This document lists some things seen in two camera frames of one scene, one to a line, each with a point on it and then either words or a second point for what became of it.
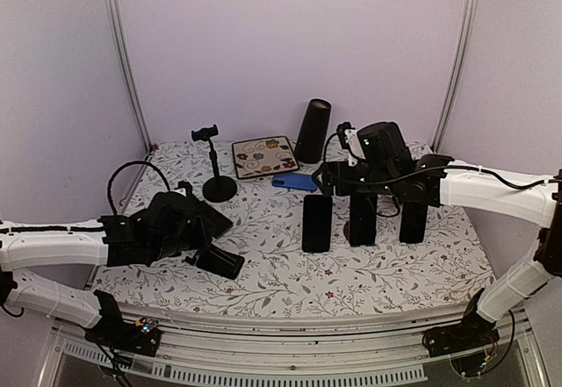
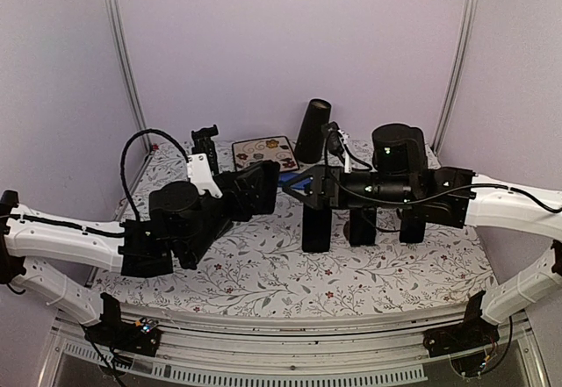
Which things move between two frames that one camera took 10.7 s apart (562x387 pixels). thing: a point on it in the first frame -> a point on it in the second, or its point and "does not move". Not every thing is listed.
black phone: x=413 y=222 does not move
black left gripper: x=203 y=237 -> x=241 y=211
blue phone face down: x=294 y=181 does not move
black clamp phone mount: x=215 y=260 -> x=257 y=182
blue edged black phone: x=363 y=219 does not move
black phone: x=317 y=223 does not move
